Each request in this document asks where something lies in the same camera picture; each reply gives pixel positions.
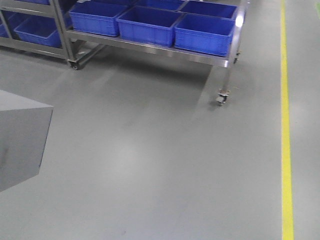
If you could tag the gray square base block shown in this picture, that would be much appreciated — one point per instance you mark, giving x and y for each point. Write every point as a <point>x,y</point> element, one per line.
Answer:
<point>24,128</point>

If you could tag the blue bin on cart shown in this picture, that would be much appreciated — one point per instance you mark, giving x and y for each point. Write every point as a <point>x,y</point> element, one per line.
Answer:
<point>149,25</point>
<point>97,17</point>
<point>204,34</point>

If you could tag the blue bin lower shelf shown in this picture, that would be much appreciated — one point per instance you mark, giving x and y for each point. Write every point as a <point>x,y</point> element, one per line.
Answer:
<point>39,30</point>

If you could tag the steel wheeled cart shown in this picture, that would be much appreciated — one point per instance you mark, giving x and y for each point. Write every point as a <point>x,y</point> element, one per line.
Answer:
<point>82,45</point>

